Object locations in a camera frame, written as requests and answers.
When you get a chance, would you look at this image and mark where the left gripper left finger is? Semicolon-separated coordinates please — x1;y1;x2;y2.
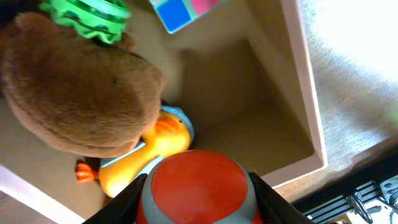
83;174;147;224

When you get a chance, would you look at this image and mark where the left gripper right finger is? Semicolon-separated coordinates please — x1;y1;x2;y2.
249;172;314;224

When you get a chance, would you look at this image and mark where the orange ball toy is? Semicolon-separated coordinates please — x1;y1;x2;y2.
136;150;262;223

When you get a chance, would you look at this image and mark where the blue orange duck toy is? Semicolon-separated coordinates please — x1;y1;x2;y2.
75;105;195;198

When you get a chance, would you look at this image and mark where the brown plush toy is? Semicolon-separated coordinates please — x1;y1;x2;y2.
1;12;165;158

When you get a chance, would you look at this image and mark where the green spiky ball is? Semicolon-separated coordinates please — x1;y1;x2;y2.
39;0;131;44

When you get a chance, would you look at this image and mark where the pastel puzzle cube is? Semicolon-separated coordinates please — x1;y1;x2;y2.
149;0;226;34

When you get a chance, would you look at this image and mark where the white cardboard box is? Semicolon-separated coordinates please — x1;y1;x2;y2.
1;1;326;223

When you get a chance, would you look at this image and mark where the aluminium rail with hardware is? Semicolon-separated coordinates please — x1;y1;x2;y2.
303;175;397;224

